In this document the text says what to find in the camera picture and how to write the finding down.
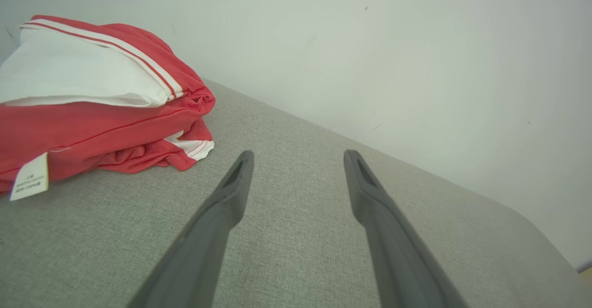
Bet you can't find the red and white shirt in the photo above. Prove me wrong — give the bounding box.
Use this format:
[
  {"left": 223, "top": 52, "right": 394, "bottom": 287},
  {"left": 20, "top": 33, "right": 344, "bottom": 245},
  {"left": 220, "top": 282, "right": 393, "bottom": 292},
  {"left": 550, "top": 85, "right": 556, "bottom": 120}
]
[{"left": 95, "top": 118, "right": 216, "bottom": 174}]

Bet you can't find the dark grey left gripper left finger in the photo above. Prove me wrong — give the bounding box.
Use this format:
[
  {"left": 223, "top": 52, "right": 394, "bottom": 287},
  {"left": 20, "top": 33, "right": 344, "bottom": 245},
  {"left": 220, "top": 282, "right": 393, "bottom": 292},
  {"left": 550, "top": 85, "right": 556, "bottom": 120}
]
[{"left": 127, "top": 150, "right": 255, "bottom": 308}]

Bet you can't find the red jersey with white panels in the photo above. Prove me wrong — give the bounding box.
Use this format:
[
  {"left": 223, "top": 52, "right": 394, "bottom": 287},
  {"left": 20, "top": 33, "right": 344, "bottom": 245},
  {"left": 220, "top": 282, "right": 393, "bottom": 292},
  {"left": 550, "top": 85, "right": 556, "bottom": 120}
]
[{"left": 0, "top": 14, "right": 216, "bottom": 197}]

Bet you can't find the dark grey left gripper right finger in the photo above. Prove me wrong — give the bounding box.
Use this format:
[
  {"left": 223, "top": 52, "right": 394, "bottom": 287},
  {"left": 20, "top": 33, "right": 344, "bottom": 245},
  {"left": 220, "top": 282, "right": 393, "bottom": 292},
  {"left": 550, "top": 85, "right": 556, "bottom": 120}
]
[{"left": 343, "top": 149, "right": 470, "bottom": 308}]

